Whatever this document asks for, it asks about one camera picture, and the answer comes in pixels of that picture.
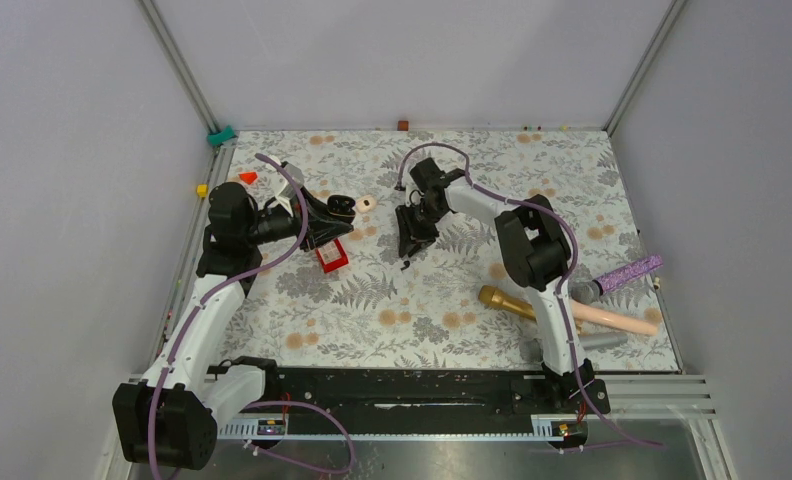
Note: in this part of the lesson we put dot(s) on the gold microphone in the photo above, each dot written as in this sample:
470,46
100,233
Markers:
496,298

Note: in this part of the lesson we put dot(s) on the pink earbud charging case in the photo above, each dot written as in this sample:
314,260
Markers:
365,204

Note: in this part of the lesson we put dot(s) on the red triangular block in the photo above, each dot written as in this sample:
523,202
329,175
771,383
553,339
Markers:
248,177

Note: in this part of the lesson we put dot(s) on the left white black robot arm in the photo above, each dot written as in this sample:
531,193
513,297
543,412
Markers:
172,416

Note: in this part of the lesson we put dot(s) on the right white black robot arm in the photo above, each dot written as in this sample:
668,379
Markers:
536,256

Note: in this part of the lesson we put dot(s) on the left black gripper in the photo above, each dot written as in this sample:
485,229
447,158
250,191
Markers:
323,235

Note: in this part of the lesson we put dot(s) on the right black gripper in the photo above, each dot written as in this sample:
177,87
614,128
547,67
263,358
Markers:
406,224

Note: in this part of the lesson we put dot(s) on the black earbud case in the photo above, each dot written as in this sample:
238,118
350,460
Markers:
341,208

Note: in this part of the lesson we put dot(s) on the teal block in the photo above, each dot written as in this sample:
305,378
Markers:
220,137

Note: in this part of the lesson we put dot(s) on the grey microphone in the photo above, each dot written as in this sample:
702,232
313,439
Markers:
531,350

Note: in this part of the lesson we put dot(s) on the purple glitter microphone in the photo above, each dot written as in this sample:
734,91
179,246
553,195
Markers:
592,290

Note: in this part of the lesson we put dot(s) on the pink microphone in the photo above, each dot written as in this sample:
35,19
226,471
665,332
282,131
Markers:
612,320

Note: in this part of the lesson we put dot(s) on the red box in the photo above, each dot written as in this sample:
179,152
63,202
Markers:
332,256

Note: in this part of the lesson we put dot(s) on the floral table mat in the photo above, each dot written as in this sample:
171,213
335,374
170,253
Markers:
370,313

